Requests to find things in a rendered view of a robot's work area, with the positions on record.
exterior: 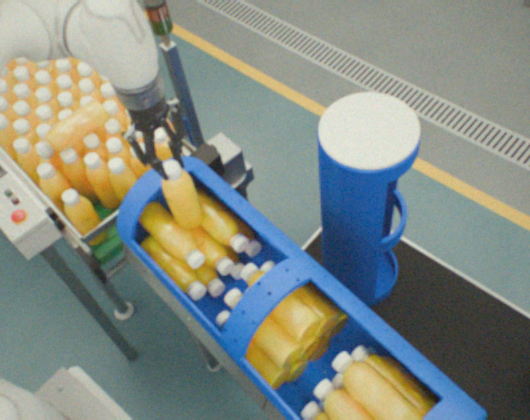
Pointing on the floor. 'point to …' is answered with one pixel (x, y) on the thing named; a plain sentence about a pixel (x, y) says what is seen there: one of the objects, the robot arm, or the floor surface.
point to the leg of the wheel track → (206, 354)
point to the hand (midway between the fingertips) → (168, 161)
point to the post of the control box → (86, 300)
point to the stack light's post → (182, 90)
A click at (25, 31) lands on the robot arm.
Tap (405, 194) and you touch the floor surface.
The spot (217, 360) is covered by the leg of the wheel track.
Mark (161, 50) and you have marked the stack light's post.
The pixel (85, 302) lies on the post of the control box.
